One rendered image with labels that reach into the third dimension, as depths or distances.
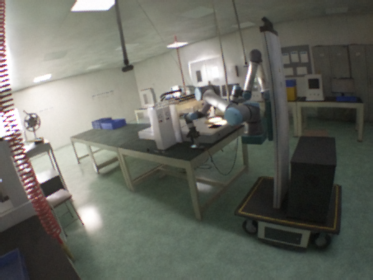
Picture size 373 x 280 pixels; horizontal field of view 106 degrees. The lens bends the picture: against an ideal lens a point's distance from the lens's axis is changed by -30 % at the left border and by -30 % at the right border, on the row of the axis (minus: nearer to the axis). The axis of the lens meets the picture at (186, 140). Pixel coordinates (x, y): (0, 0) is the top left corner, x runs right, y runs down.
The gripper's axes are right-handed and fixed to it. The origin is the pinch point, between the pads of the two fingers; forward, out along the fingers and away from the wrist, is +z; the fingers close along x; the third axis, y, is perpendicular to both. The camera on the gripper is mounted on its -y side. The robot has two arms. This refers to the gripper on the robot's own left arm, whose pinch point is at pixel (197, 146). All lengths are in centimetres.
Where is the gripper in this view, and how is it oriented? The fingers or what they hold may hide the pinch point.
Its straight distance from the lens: 210.3
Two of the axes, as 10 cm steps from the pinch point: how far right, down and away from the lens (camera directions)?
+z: 3.5, 9.3, 0.9
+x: 7.0, -3.3, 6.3
